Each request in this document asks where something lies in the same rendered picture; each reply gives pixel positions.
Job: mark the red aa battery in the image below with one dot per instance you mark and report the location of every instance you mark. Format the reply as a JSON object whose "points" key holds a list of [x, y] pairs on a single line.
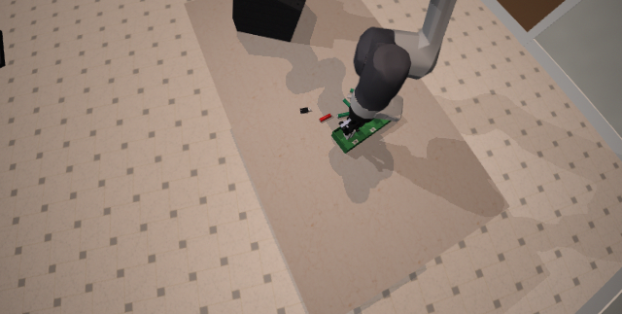
{"points": [[325, 117]]}

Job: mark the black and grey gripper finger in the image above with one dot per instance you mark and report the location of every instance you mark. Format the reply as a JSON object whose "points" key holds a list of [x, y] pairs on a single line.
{"points": [[357, 129], [349, 131]]}

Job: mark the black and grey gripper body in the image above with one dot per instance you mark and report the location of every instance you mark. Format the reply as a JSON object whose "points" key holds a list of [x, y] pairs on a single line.
{"points": [[355, 118]]}

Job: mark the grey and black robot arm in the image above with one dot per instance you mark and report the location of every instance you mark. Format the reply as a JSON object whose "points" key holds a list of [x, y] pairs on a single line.
{"points": [[390, 56]]}

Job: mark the green three-compartment bin rack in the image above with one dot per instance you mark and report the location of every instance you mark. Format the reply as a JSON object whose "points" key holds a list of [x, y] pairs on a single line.
{"points": [[367, 130]]}

